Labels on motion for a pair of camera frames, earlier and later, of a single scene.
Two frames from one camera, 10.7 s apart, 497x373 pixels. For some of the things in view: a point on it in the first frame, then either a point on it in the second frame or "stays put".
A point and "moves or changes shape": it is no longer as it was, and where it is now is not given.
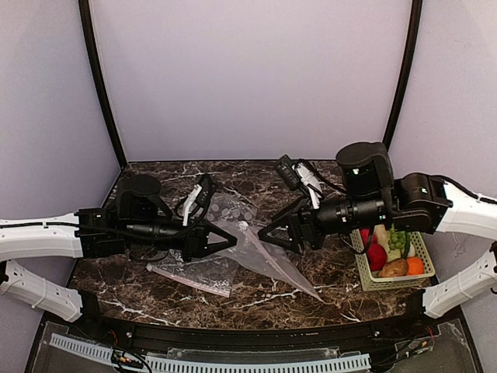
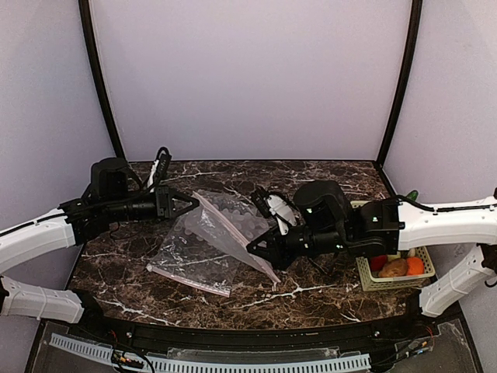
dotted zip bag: [238, 214] moves or changes shape
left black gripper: [195, 241] to [161, 202]
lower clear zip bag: [214, 274] stays put
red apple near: [377, 256] stays put
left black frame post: [85, 12] stays put
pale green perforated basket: [373, 283] stays put
